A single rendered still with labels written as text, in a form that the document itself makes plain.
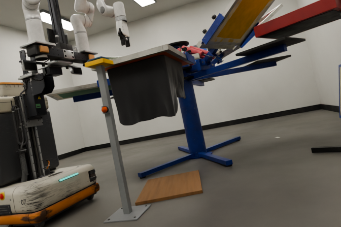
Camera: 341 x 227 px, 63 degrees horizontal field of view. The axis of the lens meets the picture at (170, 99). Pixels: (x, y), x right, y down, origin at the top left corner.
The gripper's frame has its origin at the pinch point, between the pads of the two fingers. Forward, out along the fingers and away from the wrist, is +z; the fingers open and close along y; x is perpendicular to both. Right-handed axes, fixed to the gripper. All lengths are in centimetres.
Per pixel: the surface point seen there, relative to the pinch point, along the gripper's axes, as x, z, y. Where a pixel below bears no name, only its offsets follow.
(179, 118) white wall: -105, 72, -471
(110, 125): -11, 52, 21
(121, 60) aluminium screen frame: -4.3, 10.7, 2.0
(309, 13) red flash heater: 124, 2, -45
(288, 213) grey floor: 80, 106, 38
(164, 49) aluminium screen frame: 27.0, 10.9, 2.0
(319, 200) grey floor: 95, 106, 26
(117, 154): -9, 71, 21
